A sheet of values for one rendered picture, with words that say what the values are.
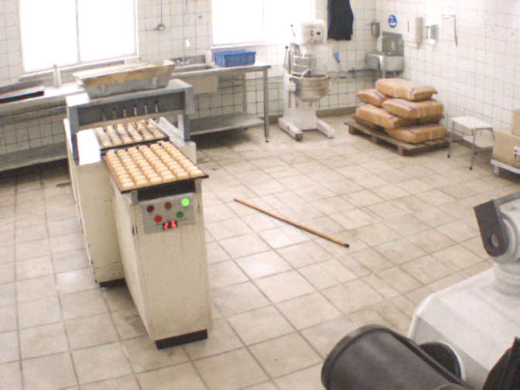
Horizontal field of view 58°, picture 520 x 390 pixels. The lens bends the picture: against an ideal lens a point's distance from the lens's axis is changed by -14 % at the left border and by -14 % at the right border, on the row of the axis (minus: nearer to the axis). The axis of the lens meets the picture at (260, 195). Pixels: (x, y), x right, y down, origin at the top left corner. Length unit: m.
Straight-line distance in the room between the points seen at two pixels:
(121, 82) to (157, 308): 1.23
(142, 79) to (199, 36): 3.32
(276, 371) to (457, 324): 2.01
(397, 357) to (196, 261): 2.04
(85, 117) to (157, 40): 3.22
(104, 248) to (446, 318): 2.69
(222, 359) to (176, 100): 1.45
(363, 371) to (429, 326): 0.13
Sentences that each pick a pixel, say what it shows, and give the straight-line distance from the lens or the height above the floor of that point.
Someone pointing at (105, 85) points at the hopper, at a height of 1.25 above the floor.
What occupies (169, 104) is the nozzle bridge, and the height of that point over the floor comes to 1.07.
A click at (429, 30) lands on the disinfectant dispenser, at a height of 1.32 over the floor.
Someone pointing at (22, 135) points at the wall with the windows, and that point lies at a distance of 6.04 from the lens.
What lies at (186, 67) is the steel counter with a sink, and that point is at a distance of 5.96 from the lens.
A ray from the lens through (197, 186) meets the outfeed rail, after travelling 2.32.
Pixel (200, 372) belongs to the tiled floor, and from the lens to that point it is 2.58.
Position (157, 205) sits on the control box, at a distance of 2.30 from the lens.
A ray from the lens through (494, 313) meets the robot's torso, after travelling 0.62.
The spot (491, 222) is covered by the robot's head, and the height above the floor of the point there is 1.47.
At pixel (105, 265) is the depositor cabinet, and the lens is 3.19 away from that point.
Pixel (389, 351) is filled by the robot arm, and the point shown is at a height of 1.37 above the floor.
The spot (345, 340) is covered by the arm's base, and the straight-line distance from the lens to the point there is 0.54.
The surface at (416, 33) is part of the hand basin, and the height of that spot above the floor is 1.25.
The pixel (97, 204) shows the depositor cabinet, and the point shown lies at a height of 0.59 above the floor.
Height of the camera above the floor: 1.70
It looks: 22 degrees down
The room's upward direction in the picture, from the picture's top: 1 degrees counter-clockwise
